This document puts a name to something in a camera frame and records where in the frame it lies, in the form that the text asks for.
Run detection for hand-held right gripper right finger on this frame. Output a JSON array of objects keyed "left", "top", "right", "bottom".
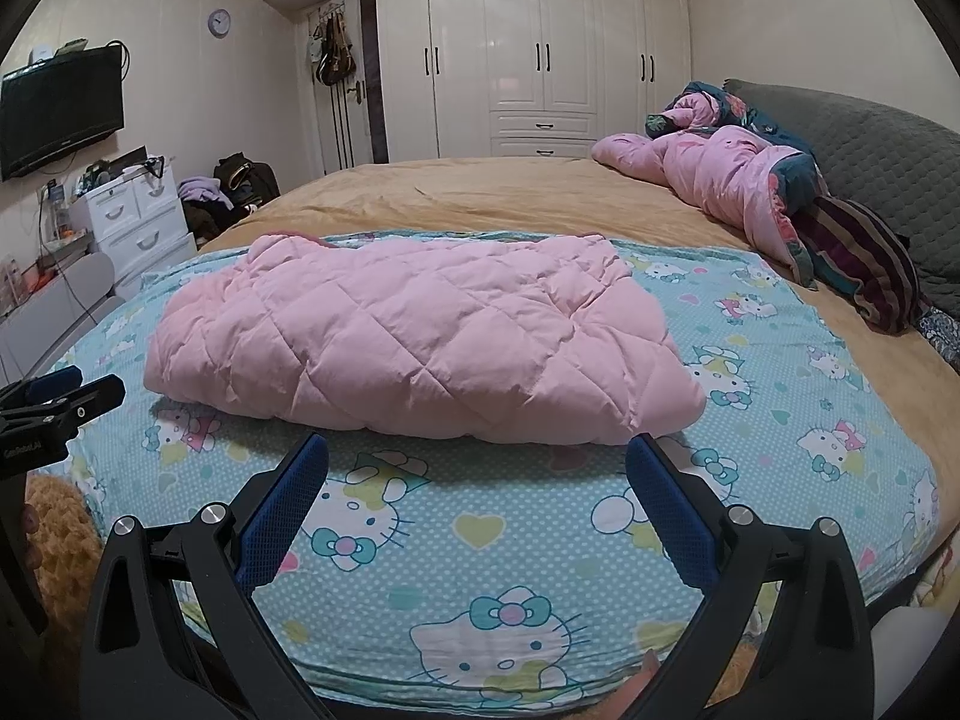
[{"left": 626, "top": 431, "right": 875, "bottom": 720}]

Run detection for bags hanging on door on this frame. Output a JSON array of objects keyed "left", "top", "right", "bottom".
[{"left": 307, "top": 11, "right": 357, "bottom": 87}]

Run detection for black cable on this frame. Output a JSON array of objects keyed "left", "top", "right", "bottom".
[{"left": 37, "top": 187, "right": 100, "bottom": 320}]

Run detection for cartoon cat printed blue blanket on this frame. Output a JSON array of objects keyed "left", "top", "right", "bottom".
[{"left": 71, "top": 231, "right": 942, "bottom": 698}]

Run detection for pink duvet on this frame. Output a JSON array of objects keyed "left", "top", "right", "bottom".
[{"left": 590, "top": 81, "right": 826, "bottom": 286}]

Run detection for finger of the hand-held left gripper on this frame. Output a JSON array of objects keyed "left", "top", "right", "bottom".
[
  {"left": 0, "top": 373, "right": 126, "bottom": 452},
  {"left": 0, "top": 366, "right": 83, "bottom": 410}
]

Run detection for bed with tan sheet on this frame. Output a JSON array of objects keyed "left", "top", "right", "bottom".
[{"left": 195, "top": 156, "right": 960, "bottom": 593}]

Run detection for purple clothes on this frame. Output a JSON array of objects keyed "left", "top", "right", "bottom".
[{"left": 178, "top": 176, "right": 230, "bottom": 207}]

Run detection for dark clothes pile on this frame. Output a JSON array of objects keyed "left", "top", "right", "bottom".
[{"left": 184, "top": 202, "right": 241, "bottom": 241}]

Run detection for black bag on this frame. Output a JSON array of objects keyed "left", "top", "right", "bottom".
[{"left": 214, "top": 154, "right": 280, "bottom": 207}]

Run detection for floral patterned cloth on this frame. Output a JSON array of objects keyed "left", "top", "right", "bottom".
[{"left": 916, "top": 307, "right": 960, "bottom": 380}]

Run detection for black television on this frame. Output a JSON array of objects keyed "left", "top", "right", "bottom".
[{"left": 0, "top": 45, "right": 126, "bottom": 182}]

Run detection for white door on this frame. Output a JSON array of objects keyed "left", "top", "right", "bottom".
[{"left": 304, "top": 4, "right": 391, "bottom": 177}]

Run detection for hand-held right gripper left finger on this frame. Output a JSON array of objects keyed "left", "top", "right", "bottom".
[{"left": 79, "top": 431, "right": 331, "bottom": 720}]

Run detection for white wardrobe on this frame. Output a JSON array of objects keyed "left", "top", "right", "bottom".
[{"left": 262, "top": 0, "right": 691, "bottom": 164}]

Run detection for pink quilted jacket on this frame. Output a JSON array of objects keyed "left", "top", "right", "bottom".
[{"left": 144, "top": 232, "right": 707, "bottom": 452}]

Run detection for grey quilted headboard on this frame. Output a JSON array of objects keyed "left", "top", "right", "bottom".
[{"left": 720, "top": 77, "right": 960, "bottom": 316}]

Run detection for dark striped pillow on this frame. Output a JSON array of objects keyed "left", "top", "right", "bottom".
[{"left": 791, "top": 195, "right": 923, "bottom": 335}]

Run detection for white drawer cabinet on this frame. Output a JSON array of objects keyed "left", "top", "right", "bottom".
[{"left": 81, "top": 165, "right": 197, "bottom": 290}]

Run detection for fluffy tan plush blanket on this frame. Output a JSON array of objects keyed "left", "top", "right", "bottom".
[{"left": 26, "top": 476, "right": 106, "bottom": 635}]

